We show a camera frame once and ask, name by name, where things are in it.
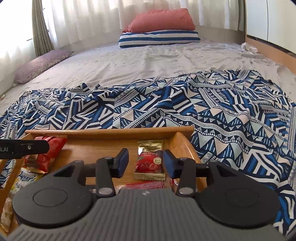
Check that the beige snack packet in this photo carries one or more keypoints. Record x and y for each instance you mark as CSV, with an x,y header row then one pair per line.
x,y
7,213

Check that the purple pillow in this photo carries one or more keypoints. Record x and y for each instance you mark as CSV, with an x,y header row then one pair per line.
x,y
39,66

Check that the olive curtain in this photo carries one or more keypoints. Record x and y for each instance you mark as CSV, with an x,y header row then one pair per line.
x,y
41,30

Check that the red pillow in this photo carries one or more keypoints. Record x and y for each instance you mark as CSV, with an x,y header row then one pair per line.
x,y
161,20

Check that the bed with grey sheet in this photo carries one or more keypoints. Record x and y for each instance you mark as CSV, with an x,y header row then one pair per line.
x,y
138,62

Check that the white wardrobe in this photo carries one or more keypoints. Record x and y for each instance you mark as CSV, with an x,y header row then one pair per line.
x,y
272,20

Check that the red white snack packet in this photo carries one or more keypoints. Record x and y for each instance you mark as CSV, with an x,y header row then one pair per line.
x,y
143,185

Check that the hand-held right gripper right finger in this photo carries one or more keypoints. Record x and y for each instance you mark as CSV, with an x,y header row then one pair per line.
x,y
170,164

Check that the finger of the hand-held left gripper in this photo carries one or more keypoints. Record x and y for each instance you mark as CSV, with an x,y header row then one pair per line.
x,y
34,147

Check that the white crumpled paper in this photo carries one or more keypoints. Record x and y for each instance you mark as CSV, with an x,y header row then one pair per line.
x,y
249,47

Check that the yellow snack packet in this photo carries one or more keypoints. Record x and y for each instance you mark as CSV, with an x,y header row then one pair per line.
x,y
25,179

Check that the wooden bed frame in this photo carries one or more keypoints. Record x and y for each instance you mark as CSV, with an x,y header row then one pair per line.
x,y
272,55

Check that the blue patterned blanket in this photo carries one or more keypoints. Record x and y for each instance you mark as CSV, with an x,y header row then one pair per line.
x,y
208,115

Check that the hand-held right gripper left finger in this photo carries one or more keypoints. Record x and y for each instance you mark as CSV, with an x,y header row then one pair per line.
x,y
122,162

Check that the blue striped pillow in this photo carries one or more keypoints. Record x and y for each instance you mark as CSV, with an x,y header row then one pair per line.
x,y
157,39

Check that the cherry candy packet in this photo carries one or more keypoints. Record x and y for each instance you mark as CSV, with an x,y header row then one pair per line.
x,y
149,162

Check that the wooden tray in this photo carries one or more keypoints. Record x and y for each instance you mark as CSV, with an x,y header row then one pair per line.
x,y
97,143

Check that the red crinkly snack bag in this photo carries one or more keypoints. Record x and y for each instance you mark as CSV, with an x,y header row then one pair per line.
x,y
46,161

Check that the white sheer curtain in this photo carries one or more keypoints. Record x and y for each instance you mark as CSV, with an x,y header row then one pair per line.
x,y
92,18

